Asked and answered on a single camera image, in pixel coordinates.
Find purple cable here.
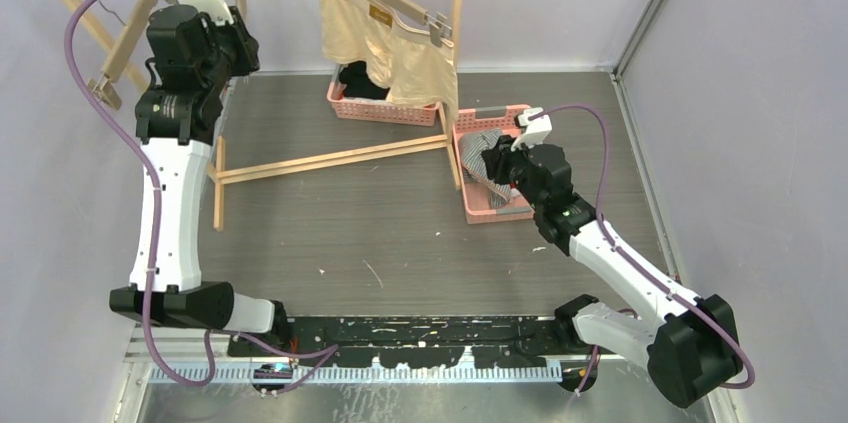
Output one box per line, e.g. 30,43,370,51
539,103,757,391
63,0,217,388

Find pink basket with black clothes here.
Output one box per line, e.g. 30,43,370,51
327,65,441,127

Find grey striped underwear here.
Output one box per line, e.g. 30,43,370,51
459,128,512,209

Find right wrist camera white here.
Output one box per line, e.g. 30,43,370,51
511,107,552,152

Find empty pink basket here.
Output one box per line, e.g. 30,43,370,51
453,104,533,224

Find white slotted cable duct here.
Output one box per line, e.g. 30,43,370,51
146,361,564,386

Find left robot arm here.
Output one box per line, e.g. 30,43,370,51
109,4,292,356

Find black clothes in basket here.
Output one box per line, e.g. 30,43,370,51
338,61,389,100

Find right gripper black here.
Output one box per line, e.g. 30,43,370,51
481,132,545,211

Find beige underwear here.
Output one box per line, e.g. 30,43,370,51
320,0,459,120

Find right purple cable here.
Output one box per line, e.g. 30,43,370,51
539,103,757,391

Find wooden clothes rack frame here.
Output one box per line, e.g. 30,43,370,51
60,0,453,232

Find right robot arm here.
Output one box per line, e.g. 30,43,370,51
481,136,747,408

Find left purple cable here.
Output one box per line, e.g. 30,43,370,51
63,0,217,388

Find empty wooden clip hanger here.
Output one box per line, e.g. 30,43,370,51
87,0,157,110

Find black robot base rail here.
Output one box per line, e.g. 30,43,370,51
258,315,591,369

